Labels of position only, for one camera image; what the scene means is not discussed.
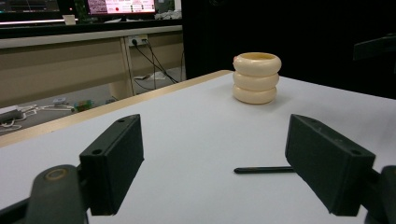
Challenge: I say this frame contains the dark monitor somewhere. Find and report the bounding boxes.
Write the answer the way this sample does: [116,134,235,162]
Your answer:
[0,0,64,22]

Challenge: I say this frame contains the black pen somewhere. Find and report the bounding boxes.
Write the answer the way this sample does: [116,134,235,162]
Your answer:
[233,166,295,175]

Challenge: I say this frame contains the white wall socket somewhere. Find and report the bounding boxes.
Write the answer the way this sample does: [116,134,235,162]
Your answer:
[127,34,149,48]

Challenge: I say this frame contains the long beige desk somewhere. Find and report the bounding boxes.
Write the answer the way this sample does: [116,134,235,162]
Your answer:
[0,24,185,108]

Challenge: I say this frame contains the black power cable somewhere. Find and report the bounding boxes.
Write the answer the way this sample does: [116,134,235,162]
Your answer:
[132,38,179,91]

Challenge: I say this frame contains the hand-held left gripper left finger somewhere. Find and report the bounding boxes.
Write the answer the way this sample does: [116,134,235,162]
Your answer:
[78,113,145,217]

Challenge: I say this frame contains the cream ribbed pen holder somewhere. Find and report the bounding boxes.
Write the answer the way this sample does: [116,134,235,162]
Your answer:
[232,51,283,105]

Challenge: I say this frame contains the green box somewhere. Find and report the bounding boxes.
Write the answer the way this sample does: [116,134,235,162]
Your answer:
[73,100,94,112]

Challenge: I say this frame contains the monitor with pink screen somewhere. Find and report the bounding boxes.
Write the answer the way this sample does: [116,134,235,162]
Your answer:
[85,0,158,17]

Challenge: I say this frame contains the black curtain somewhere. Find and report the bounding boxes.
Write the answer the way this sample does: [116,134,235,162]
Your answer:
[181,0,396,101]

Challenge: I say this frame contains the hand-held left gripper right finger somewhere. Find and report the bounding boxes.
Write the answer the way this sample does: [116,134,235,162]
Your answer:
[285,113,376,217]

